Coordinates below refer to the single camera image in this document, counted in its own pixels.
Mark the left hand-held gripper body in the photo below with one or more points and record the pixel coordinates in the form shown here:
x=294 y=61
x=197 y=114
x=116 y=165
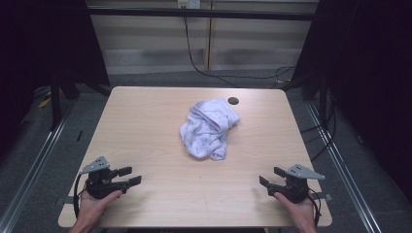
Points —
x=100 y=186

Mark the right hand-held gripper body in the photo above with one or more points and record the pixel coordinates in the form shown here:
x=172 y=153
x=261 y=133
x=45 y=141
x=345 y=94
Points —
x=293 y=189

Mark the white printed cloth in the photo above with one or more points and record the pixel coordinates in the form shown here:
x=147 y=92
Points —
x=207 y=129

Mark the person's right hand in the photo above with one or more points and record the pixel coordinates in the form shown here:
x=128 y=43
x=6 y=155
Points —
x=299 y=210

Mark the person's left hand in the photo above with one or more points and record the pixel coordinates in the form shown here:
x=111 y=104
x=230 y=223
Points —
x=94 y=208

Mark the grey tape strip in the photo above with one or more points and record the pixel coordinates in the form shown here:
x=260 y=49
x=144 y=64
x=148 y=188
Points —
x=324 y=196
x=68 y=200

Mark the dark round table grommet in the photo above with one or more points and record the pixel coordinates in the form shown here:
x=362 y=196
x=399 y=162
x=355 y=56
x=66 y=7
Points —
x=233 y=100

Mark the black metal stand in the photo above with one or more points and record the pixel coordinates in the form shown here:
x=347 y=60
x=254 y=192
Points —
x=55 y=103

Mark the yellow floor item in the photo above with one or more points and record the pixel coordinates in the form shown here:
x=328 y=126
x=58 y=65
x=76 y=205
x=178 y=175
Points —
x=44 y=103

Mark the black curtain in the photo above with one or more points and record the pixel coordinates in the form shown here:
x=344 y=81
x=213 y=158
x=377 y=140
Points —
x=39 y=42
x=372 y=81

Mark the black horizontal bar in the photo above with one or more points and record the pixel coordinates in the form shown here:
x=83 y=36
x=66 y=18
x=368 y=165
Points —
x=200 y=13

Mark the aluminium floor rail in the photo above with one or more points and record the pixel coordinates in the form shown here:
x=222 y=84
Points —
x=35 y=165
x=343 y=168

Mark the white wall socket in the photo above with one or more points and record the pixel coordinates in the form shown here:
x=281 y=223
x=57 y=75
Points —
x=189 y=4

